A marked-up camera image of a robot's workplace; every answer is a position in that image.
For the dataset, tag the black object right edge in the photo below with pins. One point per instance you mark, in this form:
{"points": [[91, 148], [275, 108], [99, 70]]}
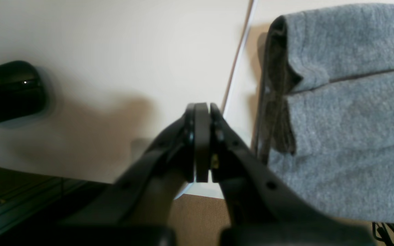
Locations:
{"points": [[22, 92]]}

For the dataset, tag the grey t-shirt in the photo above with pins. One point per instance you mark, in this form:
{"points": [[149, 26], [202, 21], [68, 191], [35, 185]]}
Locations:
{"points": [[325, 123]]}

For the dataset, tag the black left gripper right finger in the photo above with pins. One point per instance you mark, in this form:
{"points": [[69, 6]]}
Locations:
{"points": [[262, 209]]}

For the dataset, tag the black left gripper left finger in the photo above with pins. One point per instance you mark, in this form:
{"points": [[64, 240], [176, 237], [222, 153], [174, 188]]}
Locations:
{"points": [[134, 210]]}

